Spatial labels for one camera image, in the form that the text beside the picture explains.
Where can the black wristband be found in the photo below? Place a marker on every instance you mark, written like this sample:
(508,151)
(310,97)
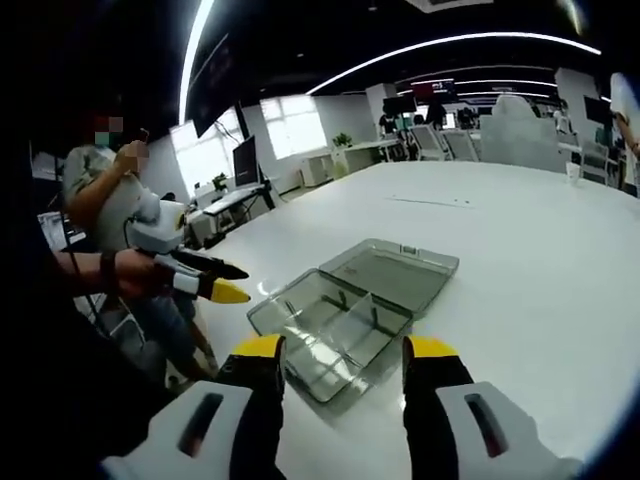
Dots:
(108,272)

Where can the person's left hand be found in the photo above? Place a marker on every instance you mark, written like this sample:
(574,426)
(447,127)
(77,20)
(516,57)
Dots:
(140,275)

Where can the red wall screen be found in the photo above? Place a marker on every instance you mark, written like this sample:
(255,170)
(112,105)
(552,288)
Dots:
(432,88)

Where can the white cabinet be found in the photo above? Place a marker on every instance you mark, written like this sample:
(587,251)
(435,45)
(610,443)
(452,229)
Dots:
(320,170)

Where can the green potted plant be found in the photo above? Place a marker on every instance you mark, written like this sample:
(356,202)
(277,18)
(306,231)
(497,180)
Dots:
(220,181)
(342,141)

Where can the white counter desk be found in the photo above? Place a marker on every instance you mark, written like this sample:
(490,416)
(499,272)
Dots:
(372,150)

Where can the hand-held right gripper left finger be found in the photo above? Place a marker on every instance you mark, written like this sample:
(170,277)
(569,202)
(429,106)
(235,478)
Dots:
(210,430)

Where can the white paper cup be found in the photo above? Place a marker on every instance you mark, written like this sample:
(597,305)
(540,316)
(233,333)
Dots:
(572,174)

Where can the black hanging screen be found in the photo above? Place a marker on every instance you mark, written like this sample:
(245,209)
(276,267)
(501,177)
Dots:
(212,85)

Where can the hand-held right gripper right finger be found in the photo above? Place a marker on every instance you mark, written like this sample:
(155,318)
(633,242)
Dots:
(450,430)

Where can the curved ceiling light strip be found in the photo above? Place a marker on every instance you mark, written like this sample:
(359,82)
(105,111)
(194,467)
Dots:
(195,50)
(450,47)

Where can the large white cover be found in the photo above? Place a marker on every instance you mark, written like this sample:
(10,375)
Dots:
(520,135)

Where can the black monitor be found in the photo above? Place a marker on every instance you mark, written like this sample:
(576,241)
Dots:
(246,162)

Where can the person's dark clothing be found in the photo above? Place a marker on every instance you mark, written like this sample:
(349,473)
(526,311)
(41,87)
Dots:
(75,400)

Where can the clear plastic guide fixture box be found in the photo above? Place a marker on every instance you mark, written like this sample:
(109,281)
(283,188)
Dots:
(390,280)

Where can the white standing desk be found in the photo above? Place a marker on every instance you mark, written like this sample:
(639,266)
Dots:
(235,200)

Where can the white mesh office chair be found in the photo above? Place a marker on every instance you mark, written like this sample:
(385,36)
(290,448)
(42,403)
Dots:
(430,142)
(462,146)

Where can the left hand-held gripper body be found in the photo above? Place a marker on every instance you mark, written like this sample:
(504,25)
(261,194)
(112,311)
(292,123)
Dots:
(157,227)

